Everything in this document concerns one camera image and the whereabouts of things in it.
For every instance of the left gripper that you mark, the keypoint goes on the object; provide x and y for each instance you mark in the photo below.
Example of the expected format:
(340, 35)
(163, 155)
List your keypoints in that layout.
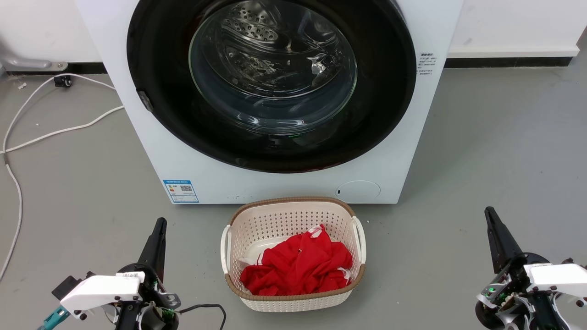
(158, 307)

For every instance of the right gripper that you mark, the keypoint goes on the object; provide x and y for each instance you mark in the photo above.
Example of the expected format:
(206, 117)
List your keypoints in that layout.
(509, 298)

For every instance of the white front-load washing machine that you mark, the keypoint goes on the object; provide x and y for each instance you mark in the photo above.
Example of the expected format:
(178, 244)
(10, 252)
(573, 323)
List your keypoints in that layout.
(426, 114)

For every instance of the round black washing machine door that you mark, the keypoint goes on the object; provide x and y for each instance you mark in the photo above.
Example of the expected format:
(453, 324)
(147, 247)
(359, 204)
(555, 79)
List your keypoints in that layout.
(385, 91)

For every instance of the blue energy label sticker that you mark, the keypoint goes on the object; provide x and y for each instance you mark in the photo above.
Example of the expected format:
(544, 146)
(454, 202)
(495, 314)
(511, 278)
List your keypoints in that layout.
(180, 191)

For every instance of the teal connector piece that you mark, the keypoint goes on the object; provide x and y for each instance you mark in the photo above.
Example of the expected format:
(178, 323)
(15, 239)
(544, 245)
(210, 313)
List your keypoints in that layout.
(54, 318)

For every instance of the white perforated laundry basket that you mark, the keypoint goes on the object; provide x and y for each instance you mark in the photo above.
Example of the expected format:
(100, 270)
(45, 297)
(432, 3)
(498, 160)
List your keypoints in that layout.
(284, 220)

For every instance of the red garment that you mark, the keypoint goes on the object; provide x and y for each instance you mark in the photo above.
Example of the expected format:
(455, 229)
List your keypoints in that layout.
(298, 266)

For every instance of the round white filter cover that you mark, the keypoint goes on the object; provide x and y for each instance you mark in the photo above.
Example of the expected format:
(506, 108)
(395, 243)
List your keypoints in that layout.
(358, 190)

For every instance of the small black text sticker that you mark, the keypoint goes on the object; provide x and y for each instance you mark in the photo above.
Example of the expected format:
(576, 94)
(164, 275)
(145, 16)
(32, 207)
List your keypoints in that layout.
(427, 64)

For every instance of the small black caster wheel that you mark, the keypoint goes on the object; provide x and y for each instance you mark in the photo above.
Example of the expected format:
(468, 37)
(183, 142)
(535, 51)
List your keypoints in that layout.
(63, 81)

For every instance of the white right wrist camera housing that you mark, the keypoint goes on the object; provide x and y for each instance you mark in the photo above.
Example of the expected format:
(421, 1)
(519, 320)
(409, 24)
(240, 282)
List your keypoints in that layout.
(557, 277)

